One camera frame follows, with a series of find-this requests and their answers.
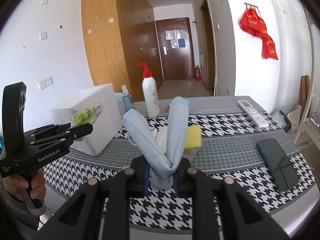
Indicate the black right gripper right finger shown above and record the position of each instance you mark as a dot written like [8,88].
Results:
[222,209]

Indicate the person's left hand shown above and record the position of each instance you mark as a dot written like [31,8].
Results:
[38,185]

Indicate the white wall switch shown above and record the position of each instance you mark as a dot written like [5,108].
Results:
[43,36]

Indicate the wooden wardrobe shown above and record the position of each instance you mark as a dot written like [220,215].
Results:
[120,35]

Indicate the grey sock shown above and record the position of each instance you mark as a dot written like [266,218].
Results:
[190,153]

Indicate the houndstooth table cloth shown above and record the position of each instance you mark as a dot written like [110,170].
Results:
[229,139]

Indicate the light blue cloth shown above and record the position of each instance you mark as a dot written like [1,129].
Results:
[163,166]

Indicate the white foam box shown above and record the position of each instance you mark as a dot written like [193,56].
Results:
[107,125]

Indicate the small blue spray bottle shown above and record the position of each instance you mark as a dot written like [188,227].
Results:
[127,99]

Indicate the black bag with packets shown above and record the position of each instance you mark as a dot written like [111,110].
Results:
[282,120]

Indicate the yellow foam net sleeve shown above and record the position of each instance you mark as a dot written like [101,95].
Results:
[194,137]

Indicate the wooden boards leaning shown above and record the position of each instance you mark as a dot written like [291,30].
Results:
[305,85]

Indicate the dark green smartphone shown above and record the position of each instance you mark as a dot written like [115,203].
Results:
[279,165]

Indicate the red hanging bags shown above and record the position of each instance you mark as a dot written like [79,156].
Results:
[253,24]

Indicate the white wall socket pair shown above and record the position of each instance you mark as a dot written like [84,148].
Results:
[45,83]

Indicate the dark brown entrance door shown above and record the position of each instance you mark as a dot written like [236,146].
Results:
[176,48]

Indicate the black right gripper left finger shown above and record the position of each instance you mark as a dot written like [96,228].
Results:
[100,209]

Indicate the side door frame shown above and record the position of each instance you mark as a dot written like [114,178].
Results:
[209,46]

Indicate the red fire extinguisher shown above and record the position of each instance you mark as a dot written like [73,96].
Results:
[198,73]

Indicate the white remote control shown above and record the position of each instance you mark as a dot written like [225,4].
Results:
[256,117]

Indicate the white red pump bottle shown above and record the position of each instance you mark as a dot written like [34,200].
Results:
[150,91]

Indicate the green white plastic packet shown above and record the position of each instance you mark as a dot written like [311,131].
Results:
[88,115]

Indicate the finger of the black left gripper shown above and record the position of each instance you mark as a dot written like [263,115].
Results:
[72,132]

